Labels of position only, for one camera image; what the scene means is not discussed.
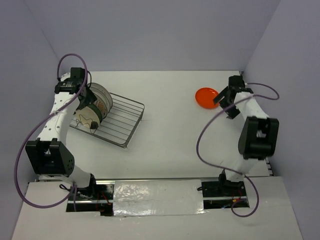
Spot cream peach plate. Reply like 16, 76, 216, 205
75, 107, 100, 130

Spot orange translucent plate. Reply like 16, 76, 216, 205
195, 87, 219, 110

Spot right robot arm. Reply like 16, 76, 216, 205
213, 75, 280, 196

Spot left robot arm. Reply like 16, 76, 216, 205
25, 67, 98, 200

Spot green blue floral plate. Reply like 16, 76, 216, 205
87, 103, 103, 123

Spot white enamel plate green rim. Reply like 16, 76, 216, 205
90, 82, 113, 113

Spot white plate orange sunburst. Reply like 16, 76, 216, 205
92, 90, 111, 119

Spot silver foil tape sheet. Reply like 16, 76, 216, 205
113, 179, 205, 217

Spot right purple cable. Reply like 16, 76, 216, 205
196, 82, 280, 218

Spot purple cable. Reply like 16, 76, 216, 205
196, 82, 280, 218
13, 52, 91, 210

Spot metal wire dish rack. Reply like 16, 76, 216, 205
70, 92, 145, 149

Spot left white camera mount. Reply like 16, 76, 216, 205
57, 72, 72, 87

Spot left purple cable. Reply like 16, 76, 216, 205
13, 52, 91, 210

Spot metal base rail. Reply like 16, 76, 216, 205
66, 179, 250, 217

